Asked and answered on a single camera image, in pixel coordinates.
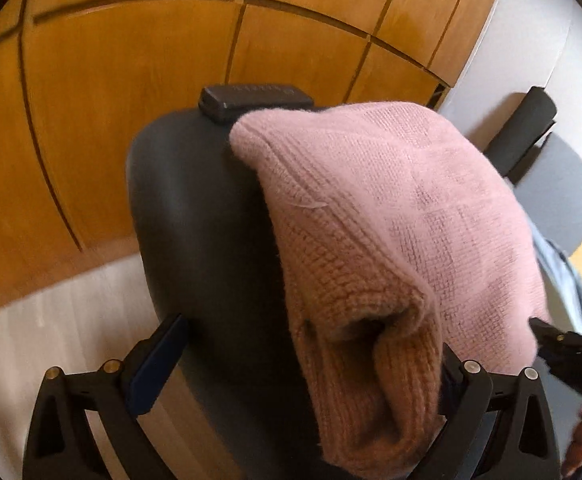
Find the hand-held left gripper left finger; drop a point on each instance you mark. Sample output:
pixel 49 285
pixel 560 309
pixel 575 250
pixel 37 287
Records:
pixel 156 365

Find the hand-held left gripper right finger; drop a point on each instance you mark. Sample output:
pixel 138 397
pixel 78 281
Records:
pixel 471 400

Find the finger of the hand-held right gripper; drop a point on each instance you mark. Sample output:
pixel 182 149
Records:
pixel 553 337

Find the pink knitted sweater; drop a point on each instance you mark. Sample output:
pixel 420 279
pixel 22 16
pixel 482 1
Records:
pixel 381 220

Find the grey hoodie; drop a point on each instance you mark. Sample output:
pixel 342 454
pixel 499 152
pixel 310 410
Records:
pixel 561 275

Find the grey yellow blue chair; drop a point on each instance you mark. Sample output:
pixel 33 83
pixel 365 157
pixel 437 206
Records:
pixel 561 195

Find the black foam roll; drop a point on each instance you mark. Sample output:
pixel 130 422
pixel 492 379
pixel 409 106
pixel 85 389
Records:
pixel 526 130

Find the wooden wardrobe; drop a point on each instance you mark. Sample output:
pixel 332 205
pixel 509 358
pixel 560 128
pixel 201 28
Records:
pixel 121 110

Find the black rectangular case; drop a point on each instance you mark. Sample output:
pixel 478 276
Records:
pixel 251 97

